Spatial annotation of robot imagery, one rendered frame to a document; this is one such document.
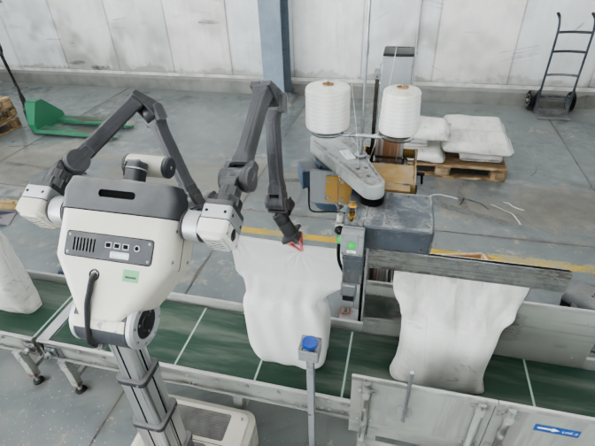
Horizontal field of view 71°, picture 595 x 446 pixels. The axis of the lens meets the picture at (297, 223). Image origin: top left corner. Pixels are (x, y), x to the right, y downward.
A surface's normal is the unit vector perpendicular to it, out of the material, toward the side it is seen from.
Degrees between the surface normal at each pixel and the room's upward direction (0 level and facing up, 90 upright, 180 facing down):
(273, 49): 90
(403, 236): 90
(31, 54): 90
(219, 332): 0
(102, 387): 0
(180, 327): 0
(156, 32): 90
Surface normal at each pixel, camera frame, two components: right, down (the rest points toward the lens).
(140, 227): -0.20, -0.09
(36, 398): -0.04, -0.82
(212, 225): -0.14, -0.42
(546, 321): -0.23, 0.57
